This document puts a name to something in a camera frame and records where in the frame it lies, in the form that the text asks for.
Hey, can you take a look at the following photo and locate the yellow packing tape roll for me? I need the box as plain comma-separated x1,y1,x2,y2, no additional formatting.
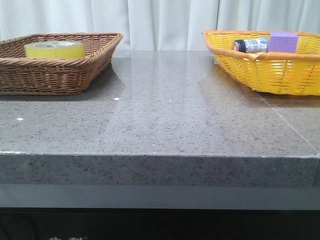
24,40,85,60

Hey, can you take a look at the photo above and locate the white curtain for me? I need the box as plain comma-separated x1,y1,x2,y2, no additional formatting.
0,0,320,51

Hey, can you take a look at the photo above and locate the small dark-capped bottle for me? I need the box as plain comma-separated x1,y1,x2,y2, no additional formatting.
231,37,269,54

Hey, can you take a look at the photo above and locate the yellow woven basket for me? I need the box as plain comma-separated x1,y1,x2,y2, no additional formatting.
202,30,320,96

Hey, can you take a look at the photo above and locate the brown wicker basket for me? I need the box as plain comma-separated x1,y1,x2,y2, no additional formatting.
0,32,124,96

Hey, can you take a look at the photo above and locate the purple sponge block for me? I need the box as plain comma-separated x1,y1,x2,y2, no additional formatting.
268,31,299,53

